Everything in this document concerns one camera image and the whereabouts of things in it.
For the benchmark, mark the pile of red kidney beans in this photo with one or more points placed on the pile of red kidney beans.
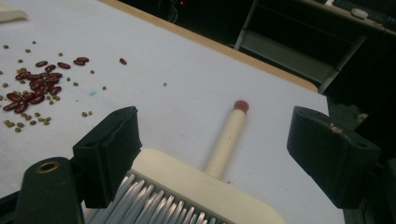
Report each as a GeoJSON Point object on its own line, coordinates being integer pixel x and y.
{"type": "Point", "coordinates": [37, 84]}

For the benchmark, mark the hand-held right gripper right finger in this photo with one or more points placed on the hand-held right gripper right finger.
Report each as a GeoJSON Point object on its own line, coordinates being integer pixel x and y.
{"type": "Point", "coordinates": [330, 155]}

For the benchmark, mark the scattered green mung beans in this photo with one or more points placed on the scattered green mung beans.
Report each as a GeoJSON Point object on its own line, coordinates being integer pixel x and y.
{"type": "Point", "coordinates": [28, 117]}

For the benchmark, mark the grey metal rack frame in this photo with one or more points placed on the grey metal rack frame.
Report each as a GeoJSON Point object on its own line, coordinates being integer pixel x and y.
{"type": "Point", "coordinates": [289, 56]}

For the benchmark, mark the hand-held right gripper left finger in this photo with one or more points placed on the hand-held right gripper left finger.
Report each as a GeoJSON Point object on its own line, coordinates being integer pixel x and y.
{"type": "Point", "coordinates": [107, 155]}

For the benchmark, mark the small white device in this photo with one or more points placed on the small white device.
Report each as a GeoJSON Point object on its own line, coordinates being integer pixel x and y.
{"type": "Point", "coordinates": [359, 13]}

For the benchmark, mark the cream plastic dustpan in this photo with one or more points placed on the cream plastic dustpan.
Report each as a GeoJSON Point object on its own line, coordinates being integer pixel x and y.
{"type": "Point", "coordinates": [11, 15]}

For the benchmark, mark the cream brush with grey bristles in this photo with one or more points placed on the cream brush with grey bristles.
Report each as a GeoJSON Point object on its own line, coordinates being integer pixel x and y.
{"type": "Point", "coordinates": [227, 140]}

